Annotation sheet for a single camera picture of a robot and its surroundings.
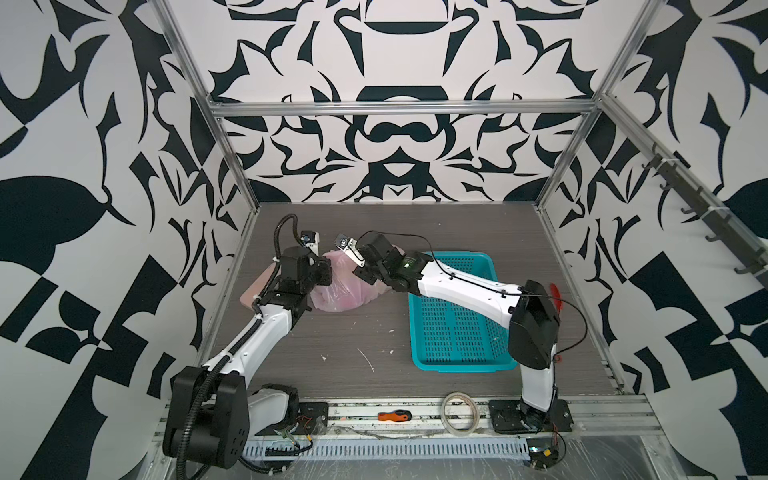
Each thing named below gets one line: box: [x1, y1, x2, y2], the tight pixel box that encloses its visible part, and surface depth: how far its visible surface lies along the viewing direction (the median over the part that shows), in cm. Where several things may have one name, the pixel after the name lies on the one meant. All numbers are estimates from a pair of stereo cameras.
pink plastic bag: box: [310, 250, 391, 312], surface depth 87 cm
